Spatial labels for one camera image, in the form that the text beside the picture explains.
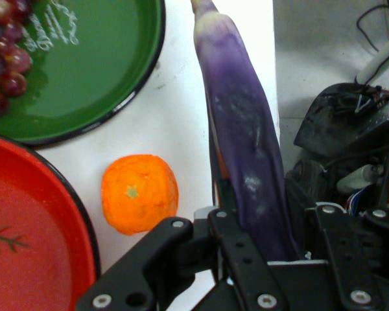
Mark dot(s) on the purple toy eggplant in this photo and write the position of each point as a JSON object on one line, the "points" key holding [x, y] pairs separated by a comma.
{"points": [[240, 113]]}

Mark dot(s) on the black machine housing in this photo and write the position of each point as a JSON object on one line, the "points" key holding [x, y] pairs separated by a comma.
{"points": [[343, 120]]}

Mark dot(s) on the red enamel plate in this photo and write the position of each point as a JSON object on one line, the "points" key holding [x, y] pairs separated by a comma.
{"points": [[29, 233]]}

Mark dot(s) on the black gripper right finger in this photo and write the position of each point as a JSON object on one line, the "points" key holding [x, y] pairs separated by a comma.
{"points": [[360, 259]]}

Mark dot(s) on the red toy grape bunch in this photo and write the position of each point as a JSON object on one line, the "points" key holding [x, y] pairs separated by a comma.
{"points": [[3, 64]]}

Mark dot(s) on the white tube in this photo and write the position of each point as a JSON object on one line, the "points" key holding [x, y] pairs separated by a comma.
{"points": [[381, 55]]}

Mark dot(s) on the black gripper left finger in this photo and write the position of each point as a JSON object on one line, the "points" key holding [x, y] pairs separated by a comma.
{"points": [[168, 269]]}

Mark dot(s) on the green enamel plate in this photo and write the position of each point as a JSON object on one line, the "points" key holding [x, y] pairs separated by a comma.
{"points": [[94, 71]]}

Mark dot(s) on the orange toy mandarin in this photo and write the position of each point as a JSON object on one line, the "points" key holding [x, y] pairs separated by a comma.
{"points": [[139, 194]]}

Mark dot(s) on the white grey cylinder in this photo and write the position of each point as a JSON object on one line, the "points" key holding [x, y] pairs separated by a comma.
{"points": [[356, 177]]}

